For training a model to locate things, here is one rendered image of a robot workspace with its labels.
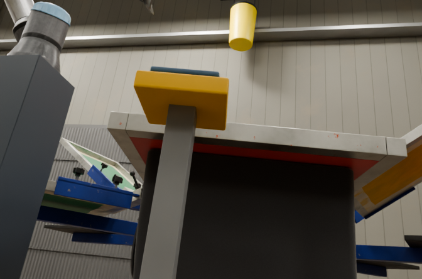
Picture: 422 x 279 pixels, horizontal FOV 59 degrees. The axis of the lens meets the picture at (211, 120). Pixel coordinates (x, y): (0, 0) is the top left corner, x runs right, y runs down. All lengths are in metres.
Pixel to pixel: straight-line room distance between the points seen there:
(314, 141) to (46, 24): 0.84
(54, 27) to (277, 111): 4.71
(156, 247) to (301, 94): 5.38
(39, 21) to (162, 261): 0.90
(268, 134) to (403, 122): 5.08
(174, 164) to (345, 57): 5.73
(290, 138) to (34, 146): 0.66
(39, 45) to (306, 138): 0.79
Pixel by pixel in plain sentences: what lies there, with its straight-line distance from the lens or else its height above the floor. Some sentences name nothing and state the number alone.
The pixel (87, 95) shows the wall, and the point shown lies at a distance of 6.77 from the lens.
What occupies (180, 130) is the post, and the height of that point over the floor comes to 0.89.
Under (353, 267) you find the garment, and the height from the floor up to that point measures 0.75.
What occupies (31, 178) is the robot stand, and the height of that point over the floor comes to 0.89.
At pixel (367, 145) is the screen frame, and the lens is 0.78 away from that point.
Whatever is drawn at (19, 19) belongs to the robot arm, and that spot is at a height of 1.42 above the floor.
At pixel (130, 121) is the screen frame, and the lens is 0.76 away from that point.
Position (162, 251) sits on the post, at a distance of 0.49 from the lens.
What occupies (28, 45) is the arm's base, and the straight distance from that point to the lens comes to 1.18.
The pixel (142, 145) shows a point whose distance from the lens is 0.83.
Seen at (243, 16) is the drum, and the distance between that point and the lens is 5.95.
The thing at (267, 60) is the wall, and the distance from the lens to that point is 6.14.
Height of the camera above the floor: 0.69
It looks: 24 degrees up
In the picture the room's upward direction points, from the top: 7 degrees clockwise
